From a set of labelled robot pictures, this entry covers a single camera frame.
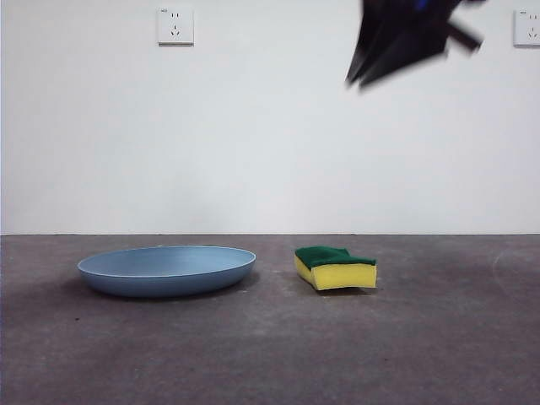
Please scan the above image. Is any yellow sponge with green pad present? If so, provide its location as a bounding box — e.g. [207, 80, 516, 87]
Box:
[294, 246, 378, 292]

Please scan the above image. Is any light blue round plate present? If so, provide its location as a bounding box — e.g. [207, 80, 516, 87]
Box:
[76, 246, 257, 299]

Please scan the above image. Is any white wall power socket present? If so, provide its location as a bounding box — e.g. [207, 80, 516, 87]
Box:
[513, 8, 540, 47]
[158, 7, 196, 46]

